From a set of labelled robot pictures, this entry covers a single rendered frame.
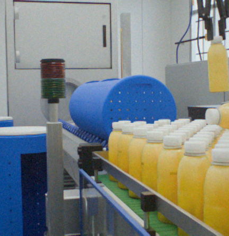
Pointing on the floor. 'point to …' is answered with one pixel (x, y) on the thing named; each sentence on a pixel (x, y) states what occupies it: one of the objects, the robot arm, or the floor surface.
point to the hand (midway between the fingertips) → (216, 30)
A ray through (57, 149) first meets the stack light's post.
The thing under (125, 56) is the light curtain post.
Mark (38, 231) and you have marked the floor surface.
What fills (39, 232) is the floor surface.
